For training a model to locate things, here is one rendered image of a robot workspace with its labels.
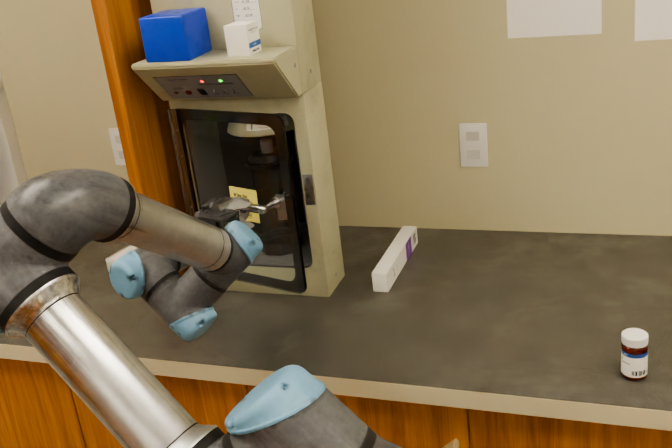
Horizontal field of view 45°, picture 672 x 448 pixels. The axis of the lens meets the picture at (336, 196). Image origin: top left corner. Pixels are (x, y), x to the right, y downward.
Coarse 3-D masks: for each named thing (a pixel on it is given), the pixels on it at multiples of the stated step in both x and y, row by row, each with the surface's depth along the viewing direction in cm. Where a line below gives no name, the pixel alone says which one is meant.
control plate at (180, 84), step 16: (160, 80) 165; (176, 80) 164; (192, 80) 163; (208, 80) 162; (224, 80) 161; (240, 80) 160; (176, 96) 171; (192, 96) 170; (208, 96) 169; (224, 96) 167; (240, 96) 166
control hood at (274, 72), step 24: (264, 48) 163; (288, 48) 160; (144, 72) 163; (168, 72) 162; (192, 72) 160; (216, 72) 159; (240, 72) 157; (264, 72) 156; (288, 72) 158; (168, 96) 172; (264, 96) 165; (288, 96) 163
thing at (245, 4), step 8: (232, 0) 163; (240, 0) 162; (248, 0) 162; (256, 0) 161; (232, 8) 163; (240, 8) 163; (248, 8) 162; (256, 8) 162; (240, 16) 163; (248, 16) 163; (256, 16) 162
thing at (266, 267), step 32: (192, 128) 174; (224, 128) 169; (256, 128) 164; (192, 160) 178; (224, 160) 172; (256, 160) 167; (288, 160) 163; (192, 192) 181; (224, 192) 175; (256, 192) 170; (288, 192) 165; (256, 224) 174; (288, 224) 168; (288, 256) 172; (288, 288) 175
